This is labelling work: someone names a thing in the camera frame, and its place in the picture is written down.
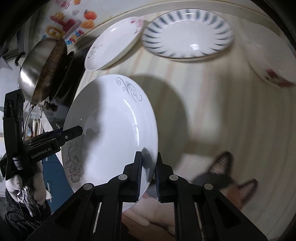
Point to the dark frying pan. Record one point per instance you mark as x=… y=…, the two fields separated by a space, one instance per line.
x=52 y=57

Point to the white bowl red pattern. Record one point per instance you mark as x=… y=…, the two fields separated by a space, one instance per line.
x=269 y=56

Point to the stainless steel pot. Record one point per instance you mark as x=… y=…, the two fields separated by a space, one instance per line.
x=29 y=73

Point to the white plate red flower print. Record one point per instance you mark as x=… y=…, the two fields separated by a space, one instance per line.
x=113 y=43

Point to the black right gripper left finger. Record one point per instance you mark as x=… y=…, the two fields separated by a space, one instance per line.
x=106 y=202

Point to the cat print table mat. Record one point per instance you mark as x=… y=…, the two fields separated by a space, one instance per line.
x=204 y=108

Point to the white plate grey floral pattern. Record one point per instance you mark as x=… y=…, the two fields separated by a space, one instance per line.
x=117 y=120

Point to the colourful fruit wall poster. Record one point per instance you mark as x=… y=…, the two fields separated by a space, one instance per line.
x=69 y=20

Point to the gloved left hand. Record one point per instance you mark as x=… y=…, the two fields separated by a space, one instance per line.
x=36 y=184

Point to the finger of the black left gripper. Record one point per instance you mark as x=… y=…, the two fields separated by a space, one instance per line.
x=62 y=136

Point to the black gas stove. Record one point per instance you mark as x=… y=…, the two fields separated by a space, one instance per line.
x=57 y=106

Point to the white plate blue stripe rim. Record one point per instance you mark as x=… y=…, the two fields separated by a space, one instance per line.
x=187 y=34

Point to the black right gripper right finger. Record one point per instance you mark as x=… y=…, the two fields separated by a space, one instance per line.
x=193 y=205

